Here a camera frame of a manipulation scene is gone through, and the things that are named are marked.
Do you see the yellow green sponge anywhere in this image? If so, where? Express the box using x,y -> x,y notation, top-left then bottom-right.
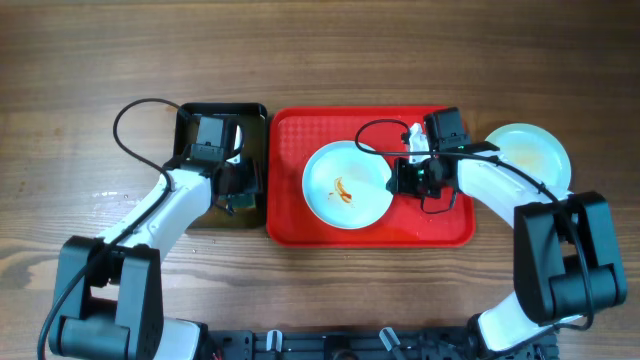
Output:
215,194 -> 257,212

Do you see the white plate with sauce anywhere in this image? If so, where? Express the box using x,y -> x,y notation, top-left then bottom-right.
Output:
301,140 -> 393,230

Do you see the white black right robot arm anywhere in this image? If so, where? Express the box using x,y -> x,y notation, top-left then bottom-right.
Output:
389,142 -> 628,359

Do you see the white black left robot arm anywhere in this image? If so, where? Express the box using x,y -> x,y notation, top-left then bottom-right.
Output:
37,158 -> 262,359

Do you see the black tray with water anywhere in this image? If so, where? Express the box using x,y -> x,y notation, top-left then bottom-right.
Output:
166,103 -> 268,229

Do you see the red plastic tray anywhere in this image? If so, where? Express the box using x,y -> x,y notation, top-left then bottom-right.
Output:
266,105 -> 476,248

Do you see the cleaned white plate at side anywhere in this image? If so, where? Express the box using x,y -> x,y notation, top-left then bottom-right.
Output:
486,123 -> 572,191

